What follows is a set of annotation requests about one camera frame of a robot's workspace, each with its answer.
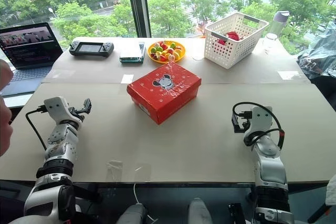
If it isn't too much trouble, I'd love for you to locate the white cloth at edge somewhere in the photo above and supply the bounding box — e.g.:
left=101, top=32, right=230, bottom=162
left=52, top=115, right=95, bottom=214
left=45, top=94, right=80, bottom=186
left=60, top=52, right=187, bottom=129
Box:
left=324, top=173, right=336, bottom=207

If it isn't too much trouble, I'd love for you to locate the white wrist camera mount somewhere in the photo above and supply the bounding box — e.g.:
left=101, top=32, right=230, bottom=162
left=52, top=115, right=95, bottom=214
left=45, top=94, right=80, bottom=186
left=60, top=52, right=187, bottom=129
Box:
left=43, top=96, right=85, bottom=128
left=243, top=105, right=274, bottom=142

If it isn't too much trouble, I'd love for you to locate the thin white cable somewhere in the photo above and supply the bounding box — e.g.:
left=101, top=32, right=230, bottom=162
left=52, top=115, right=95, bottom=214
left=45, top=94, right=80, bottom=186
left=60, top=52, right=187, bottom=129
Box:
left=133, top=182, right=159, bottom=222

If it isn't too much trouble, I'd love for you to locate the yellow plate of toy fruit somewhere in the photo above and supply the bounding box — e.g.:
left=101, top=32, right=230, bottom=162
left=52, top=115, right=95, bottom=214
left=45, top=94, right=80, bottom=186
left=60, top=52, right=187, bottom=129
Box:
left=147, top=40, right=186, bottom=65

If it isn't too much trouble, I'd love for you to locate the white plastic lattice basket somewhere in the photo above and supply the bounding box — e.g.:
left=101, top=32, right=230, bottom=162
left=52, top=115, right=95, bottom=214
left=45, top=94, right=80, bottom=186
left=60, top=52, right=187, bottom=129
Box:
left=203, top=12, right=270, bottom=70

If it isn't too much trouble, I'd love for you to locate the clear bottle with purple lid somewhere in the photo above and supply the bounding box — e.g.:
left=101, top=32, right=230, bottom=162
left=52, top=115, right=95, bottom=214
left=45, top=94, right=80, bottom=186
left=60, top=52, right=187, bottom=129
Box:
left=261, top=10, right=290, bottom=52

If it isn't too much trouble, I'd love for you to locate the silver crinkled foil bag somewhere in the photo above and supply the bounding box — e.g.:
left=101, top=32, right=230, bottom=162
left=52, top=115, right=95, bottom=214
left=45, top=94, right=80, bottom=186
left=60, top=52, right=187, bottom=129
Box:
left=296, top=18, right=336, bottom=78

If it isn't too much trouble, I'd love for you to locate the black handheld game console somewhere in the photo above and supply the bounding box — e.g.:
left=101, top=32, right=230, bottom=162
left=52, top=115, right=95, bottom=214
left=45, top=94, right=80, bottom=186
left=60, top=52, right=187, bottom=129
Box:
left=68, top=40, right=115, bottom=58

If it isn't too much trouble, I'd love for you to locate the dark window frame post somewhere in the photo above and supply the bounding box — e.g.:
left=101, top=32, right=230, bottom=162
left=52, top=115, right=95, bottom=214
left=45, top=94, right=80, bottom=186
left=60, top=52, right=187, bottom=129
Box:
left=124, top=0, right=152, bottom=38

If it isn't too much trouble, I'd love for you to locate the clear tape patch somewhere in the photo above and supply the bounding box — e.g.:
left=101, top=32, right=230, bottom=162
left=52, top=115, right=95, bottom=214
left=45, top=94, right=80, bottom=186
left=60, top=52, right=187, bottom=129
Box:
left=134, top=163, right=153, bottom=177
left=106, top=159, right=124, bottom=183

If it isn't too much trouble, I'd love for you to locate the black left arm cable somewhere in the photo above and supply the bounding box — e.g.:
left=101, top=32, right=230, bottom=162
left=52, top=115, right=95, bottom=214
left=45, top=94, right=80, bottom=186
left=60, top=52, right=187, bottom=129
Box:
left=25, top=105, right=48, bottom=152

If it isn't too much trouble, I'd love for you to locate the bystander's blurred skin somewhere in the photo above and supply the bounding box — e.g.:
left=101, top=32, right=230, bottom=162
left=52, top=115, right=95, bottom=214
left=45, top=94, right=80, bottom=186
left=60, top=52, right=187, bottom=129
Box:
left=0, top=58, right=14, bottom=157

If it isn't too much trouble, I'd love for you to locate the grey rounded shape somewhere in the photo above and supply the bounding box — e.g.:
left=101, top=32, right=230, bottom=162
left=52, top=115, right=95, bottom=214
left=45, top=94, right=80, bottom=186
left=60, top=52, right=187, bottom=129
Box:
left=122, top=203, right=148, bottom=224
left=187, top=197, right=213, bottom=224

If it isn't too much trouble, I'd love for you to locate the dark open laptop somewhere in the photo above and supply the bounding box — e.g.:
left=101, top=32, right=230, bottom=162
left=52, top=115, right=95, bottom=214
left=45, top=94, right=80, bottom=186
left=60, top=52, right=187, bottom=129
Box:
left=0, top=22, right=64, bottom=98

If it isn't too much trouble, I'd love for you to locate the red cardboard box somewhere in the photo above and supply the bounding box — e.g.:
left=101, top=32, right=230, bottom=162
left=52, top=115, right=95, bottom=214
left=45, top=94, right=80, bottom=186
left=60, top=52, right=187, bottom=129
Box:
left=127, top=61, right=203, bottom=126

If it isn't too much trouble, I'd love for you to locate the black chair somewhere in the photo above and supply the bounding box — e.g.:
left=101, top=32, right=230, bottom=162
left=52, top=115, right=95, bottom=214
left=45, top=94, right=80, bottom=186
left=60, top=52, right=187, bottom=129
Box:
left=309, top=73, right=336, bottom=111

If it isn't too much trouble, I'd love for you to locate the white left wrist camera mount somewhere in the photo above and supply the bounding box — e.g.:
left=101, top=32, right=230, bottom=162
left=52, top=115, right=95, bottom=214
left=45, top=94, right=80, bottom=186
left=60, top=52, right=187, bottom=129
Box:
left=43, top=96, right=85, bottom=128

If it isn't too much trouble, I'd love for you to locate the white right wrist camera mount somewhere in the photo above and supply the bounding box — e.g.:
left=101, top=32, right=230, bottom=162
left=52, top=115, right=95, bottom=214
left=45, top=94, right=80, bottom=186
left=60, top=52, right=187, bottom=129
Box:
left=243, top=105, right=274, bottom=142

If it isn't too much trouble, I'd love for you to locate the red cloth item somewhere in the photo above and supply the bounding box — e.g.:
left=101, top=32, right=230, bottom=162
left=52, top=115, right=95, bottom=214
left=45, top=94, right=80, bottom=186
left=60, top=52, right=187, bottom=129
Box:
left=216, top=31, right=241, bottom=46

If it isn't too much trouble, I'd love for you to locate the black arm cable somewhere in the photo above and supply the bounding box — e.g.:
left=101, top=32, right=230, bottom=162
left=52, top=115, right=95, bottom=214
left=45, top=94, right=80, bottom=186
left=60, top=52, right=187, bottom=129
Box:
left=232, top=101, right=286, bottom=152
left=25, top=105, right=48, bottom=152

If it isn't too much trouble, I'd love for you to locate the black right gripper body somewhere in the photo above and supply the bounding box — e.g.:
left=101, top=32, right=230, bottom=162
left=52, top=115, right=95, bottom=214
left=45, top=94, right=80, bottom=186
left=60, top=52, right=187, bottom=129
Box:
left=237, top=110, right=254, bottom=131

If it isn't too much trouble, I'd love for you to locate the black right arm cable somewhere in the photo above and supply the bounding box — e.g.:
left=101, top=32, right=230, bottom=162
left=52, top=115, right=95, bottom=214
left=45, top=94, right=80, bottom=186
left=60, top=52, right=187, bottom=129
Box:
left=232, top=101, right=286, bottom=152

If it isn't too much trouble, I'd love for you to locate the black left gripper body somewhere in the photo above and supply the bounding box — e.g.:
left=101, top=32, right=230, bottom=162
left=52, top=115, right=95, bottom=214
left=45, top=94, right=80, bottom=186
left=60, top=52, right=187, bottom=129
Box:
left=68, top=105, right=86, bottom=123

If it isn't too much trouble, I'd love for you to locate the black bracket under table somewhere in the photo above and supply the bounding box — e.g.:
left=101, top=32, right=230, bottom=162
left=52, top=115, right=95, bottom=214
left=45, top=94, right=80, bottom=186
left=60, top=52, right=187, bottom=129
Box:
left=227, top=202, right=244, bottom=224

